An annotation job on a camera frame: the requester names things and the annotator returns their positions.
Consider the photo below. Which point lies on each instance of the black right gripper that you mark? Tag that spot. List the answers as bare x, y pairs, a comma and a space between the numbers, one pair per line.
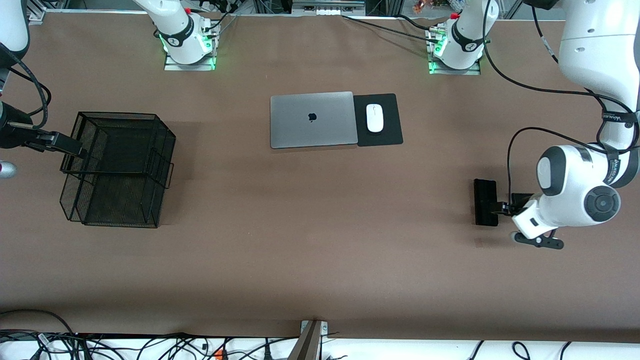
11, 134

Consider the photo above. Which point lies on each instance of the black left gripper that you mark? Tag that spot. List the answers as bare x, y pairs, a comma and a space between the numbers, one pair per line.
520, 201

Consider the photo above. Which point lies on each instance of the long black smartphone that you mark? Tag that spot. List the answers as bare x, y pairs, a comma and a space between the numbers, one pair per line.
482, 192

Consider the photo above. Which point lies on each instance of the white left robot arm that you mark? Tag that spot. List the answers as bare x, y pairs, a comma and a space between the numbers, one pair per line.
590, 40

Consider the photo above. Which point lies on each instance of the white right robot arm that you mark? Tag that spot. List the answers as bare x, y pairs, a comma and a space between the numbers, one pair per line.
165, 12

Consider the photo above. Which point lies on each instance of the black mouse pad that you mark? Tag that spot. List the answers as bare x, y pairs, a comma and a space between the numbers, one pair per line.
390, 135

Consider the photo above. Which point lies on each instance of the white computer mouse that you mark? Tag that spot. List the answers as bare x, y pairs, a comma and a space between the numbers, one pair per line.
374, 120

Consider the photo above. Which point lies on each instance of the silver closed laptop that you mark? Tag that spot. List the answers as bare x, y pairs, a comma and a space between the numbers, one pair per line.
300, 125

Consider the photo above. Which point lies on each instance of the grey power strip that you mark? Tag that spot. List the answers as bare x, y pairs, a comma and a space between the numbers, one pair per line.
327, 12

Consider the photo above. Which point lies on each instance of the orange plug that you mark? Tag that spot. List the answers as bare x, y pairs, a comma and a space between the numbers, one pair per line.
218, 355

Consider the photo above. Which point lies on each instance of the aluminium frame corner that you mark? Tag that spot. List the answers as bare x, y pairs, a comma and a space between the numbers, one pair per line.
35, 19

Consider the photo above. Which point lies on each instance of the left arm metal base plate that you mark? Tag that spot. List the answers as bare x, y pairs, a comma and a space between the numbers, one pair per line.
470, 72

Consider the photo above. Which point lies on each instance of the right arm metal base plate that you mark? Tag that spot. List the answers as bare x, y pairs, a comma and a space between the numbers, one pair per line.
172, 66

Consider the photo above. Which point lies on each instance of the metal table frame post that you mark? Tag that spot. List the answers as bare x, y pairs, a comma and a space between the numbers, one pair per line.
307, 345

